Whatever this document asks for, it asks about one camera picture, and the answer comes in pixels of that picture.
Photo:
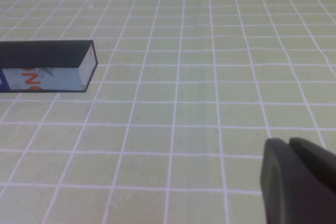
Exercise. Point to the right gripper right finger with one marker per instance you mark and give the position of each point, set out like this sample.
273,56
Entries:
317,158

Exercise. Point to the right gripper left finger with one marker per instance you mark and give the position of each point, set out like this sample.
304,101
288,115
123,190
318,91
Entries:
283,187

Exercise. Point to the black printed glasses case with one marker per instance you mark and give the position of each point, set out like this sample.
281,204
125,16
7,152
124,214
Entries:
39,53

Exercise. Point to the green white-grid tablecloth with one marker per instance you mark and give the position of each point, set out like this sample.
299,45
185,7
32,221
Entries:
183,103

